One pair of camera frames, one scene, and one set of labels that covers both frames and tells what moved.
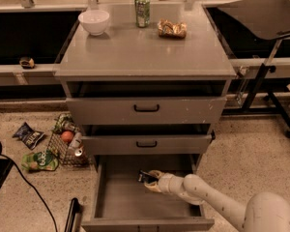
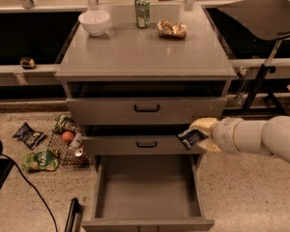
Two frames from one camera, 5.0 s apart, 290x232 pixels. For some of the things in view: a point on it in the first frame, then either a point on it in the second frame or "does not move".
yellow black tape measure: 27,63 does not move
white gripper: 164,182 → 224,135
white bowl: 95,21 does not move
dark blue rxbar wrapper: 146,177 → 190,136
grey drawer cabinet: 146,80 does not move
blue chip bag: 29,136 does not move
